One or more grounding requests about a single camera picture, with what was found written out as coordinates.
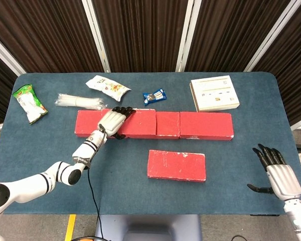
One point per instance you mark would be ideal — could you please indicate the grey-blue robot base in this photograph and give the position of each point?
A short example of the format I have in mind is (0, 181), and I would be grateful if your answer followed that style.
(148, 228)

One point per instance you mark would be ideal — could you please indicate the white flat box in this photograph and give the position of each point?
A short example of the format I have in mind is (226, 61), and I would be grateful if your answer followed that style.
(214, 93)

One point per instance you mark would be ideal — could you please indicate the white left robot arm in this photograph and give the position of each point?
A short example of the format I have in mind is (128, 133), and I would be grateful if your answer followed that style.
(82, 150)

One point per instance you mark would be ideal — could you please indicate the blue felt table cover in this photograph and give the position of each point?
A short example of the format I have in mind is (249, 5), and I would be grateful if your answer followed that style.
(140, 198)

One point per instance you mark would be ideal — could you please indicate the brown pleated partition panel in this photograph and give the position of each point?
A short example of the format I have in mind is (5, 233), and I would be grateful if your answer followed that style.
(235, 32)
(45, 32)
(0, 88)
(143, 32)
(296, 62)

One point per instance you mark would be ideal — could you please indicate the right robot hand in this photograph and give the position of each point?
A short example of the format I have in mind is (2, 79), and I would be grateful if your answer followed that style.
(286, 183)

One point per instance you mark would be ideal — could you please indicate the clear plastic straw packet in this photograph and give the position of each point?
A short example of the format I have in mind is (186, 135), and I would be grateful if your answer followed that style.
(77, 101)

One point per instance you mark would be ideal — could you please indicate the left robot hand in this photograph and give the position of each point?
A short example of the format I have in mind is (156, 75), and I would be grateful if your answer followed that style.
(111, 123)

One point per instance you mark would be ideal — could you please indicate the white partition post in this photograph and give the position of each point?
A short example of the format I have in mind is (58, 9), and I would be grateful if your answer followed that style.
(272, 37)
(5, 54)
(188, 37)
(97, 37)

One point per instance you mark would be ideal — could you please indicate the blue cookie packet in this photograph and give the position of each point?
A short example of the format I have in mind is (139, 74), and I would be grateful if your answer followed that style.
(154, 96)

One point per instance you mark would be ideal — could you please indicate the red brick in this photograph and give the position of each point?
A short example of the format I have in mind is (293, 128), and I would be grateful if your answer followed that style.
(168, 123)
(176, 165)
(205, 125)
(85, 123)
(140, 123)

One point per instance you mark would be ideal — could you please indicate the green white snack bag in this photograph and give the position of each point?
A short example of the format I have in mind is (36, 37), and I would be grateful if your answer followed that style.
(30, 104)

